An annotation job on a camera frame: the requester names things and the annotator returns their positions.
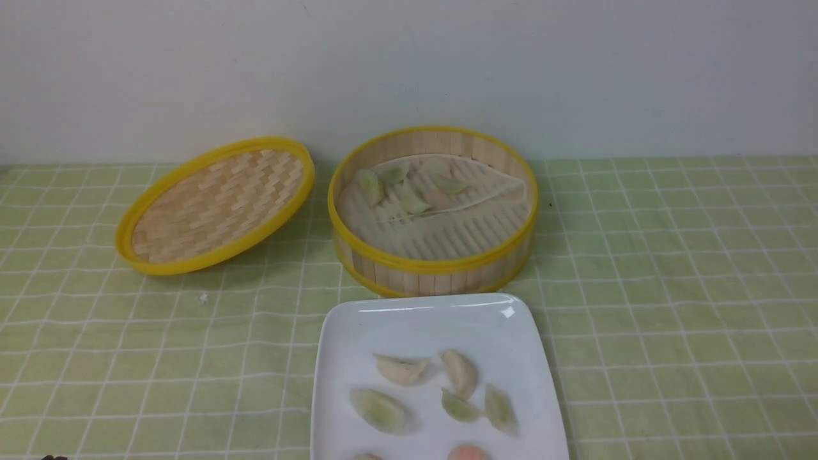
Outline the green dumpling steamer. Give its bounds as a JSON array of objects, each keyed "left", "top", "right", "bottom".
[
  {"left": 355, "top": 169, "right": 385, "bottom": 207},
  {"left": 431, "top": 175, "right": 470, "bottom": 196},
  {"left": 483, "top": 384, "right": 519, "bottom": 436},
  {"left": 378, "top": 163, "right": 411, "bottom": 185},
  {"left": 398, "top": 180, "right": 432, "bottom": 215}
]

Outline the pink dumpling steamer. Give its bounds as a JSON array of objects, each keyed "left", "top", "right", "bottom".
[
  {"left": 447, "top": 443, "right": 491, "bottom": 460},
  {"left": 423, "top": 189, "right": 452, "bottom": 209}
]

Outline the white square plate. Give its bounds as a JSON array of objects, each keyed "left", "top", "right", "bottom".
[{"left": 310, "top": 293, "right": 569, "bottom": 459}]

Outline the green dumpling on plate left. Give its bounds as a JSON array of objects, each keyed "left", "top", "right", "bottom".
[{"left": 350, "top": 389, "right": 407, "bottom": 434}]

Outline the small green dumpling on plate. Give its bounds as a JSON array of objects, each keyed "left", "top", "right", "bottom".
[{"left": 441, "top": 388, "right": 483, "bottom": 423}]

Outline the white steamer liner cloth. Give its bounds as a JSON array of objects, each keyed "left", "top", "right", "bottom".
[{"left": 335, "top": 153, "right": 534, "bottom": 261}]

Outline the bamboo steamer basket yellow rim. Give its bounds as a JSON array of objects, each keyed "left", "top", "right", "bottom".
[{"left": 328, "top": 126, "right": 539, "bottom": 297}]

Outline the green dumpling steamer top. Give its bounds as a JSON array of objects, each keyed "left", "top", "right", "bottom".
[{"left": 378, "top": 163, "right": 411, "bottom": 185}]

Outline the bamboo steamer lid yellow rim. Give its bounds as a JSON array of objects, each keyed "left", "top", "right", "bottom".
[{"left": 115, "top": 137, "right": 316, "bottom": 276}]

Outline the green checkered tablecloth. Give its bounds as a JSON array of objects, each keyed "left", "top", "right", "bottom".
[{"left": 1, "top": 157, "right": 817, "bottom": 459}]

